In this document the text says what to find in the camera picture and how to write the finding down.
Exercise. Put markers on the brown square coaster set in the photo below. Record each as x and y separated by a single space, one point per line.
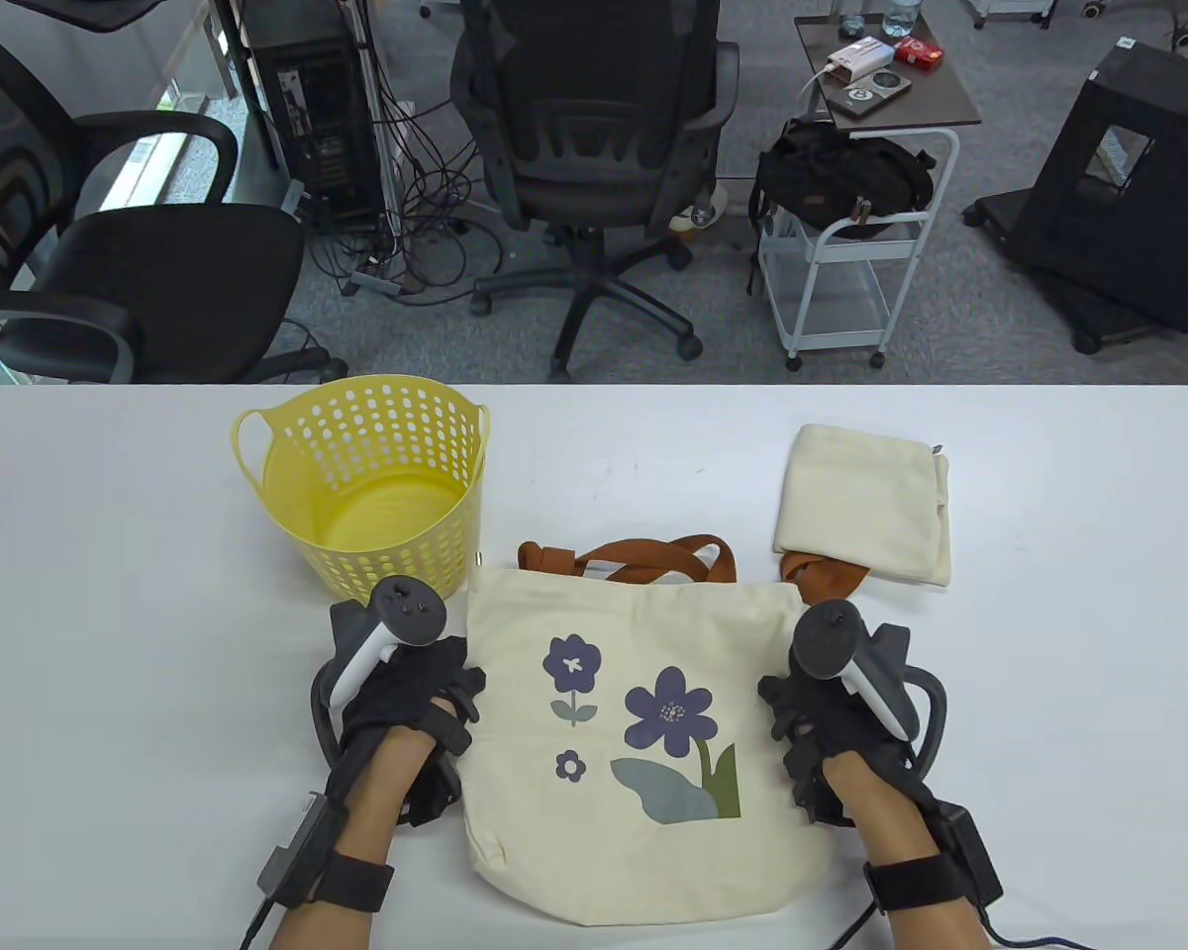
856 99

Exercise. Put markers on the black computer tower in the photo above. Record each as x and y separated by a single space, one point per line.
317 109

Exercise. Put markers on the black wheeled stand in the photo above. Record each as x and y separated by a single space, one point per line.
1178 237

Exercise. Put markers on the black fabric seat office chair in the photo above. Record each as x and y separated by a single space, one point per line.
158 267

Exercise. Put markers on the aluminium frame post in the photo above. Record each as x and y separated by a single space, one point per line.
381 119

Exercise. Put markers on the yellow perforated plastic basket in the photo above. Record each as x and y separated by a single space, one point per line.
376 515

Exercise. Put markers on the red flower print canvas bag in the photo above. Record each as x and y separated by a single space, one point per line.
861 495

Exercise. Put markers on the black backpack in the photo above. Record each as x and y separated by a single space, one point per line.
832 173

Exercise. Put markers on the grey power strip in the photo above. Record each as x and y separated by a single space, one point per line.
371 282

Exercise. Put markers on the black right wrist module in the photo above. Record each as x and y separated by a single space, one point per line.
970 851

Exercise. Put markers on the black mesh office chair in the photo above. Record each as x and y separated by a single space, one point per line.
594 168

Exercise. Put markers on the black left wrist module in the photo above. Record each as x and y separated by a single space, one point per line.
292 851

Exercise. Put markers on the person's left forearm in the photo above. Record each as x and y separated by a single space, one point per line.
376 802

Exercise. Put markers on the person's right hand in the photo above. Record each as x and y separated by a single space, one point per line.
832 717

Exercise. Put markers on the white rolling cart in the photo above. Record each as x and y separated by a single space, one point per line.
950 99

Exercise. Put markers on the person's right forearm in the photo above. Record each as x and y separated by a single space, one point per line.
881 811

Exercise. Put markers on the clear water bottle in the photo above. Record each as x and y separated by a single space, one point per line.
901 18

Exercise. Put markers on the purple flower print canvas bag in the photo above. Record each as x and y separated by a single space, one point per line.
643 871

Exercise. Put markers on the white power bank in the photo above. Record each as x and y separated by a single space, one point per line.
863 54

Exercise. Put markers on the person's left hand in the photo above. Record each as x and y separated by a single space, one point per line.
411 683

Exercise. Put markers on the black wrist module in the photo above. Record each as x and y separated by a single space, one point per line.
970 851
292 851

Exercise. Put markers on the red packet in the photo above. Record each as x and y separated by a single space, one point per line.
919 52

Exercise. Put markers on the grey white hand controller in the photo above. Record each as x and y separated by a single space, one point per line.
411 604
827 633

